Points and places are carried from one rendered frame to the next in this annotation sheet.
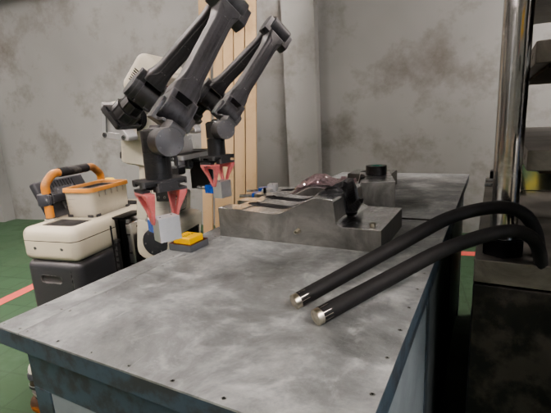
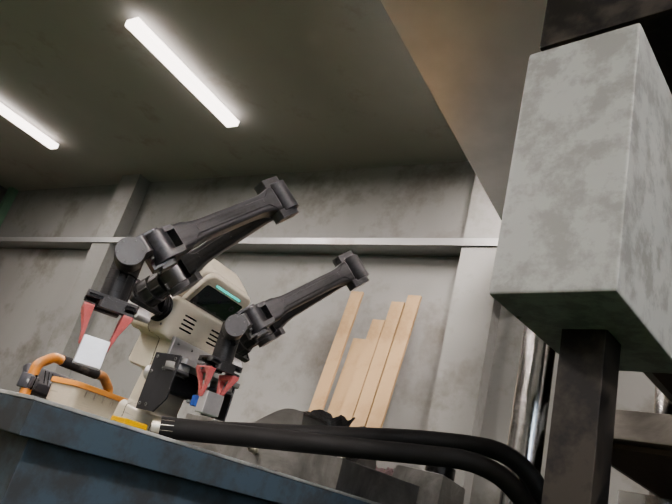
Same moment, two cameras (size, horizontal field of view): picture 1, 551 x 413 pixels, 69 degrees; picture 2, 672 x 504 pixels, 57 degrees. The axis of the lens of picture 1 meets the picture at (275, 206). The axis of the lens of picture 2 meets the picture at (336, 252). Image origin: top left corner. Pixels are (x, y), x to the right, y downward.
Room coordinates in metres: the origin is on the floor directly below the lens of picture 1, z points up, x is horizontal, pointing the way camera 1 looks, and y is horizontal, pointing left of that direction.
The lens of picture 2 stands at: (-0.18, -0.49, 0.77)
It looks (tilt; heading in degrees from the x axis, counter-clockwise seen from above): 22 degrees up; 17
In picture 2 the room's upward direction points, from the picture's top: 16 degrees clockwise
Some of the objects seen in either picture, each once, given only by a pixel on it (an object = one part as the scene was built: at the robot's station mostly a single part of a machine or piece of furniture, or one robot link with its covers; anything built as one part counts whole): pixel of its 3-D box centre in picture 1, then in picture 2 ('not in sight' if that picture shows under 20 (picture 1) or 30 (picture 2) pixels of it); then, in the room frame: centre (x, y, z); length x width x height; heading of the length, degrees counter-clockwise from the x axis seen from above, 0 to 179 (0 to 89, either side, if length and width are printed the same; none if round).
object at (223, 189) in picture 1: (211, 188); (199, 402); (1.33, 0.21, 0.93); 0.13 x 0.05 x 0.05; 56
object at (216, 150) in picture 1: (216, 149); (223, 355); (1.31, 0.18, 1.06); 0.10 x 0.07 x 0.07; 146
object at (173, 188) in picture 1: (167, 201); (108, 327); (0.88, 0.24, 0.98); 0.07 x 0.07 x 0.09; 38
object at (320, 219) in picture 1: (309, 210); (294, 450); (1.20, -0.10, 0.87); 0.50 x 0.26 x 0.14; 61
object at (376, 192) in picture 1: (325, 191); (360, 482); (1.56, -0.20, 0.85); 0.50 x 0.26 x 0.11; 78
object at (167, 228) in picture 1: (158, 224); (88, 354); (0.90, 0.27, 0.93); 0.13 x 0.05 x 0.05; 38
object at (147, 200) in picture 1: (157, 202); (95, 322); (0.87, 0.26, 0.98); 0.07 x 0.07 x 0.09; 38
